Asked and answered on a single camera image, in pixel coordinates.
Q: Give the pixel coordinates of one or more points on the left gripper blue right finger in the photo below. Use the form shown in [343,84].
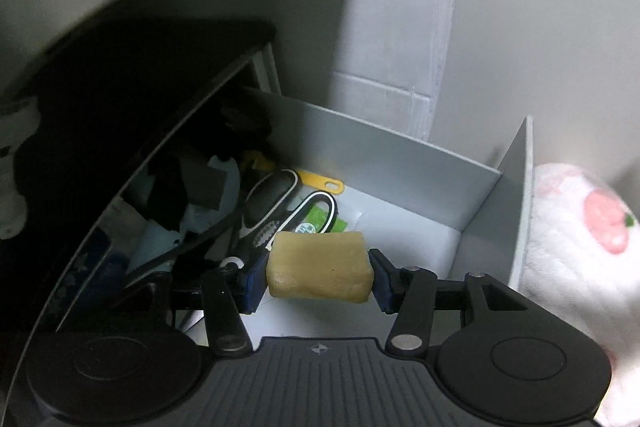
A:
[410,294]

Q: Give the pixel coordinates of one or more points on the white fluffy strawberry slipper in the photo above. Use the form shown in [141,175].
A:
[582,264]

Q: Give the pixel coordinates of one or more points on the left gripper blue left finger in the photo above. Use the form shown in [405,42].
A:
[228,292]

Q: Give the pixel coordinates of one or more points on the yellow plastic tool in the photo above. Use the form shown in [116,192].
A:
[308,178]

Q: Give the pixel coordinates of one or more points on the grey metal drawer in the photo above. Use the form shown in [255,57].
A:
[151,186]

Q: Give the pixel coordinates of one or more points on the yellow sponge block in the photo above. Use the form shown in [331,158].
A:
[332,266]

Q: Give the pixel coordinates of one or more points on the green sachet packet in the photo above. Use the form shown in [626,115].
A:
[346,220]

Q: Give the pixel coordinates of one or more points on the black white scissors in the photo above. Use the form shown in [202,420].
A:
[267,212]

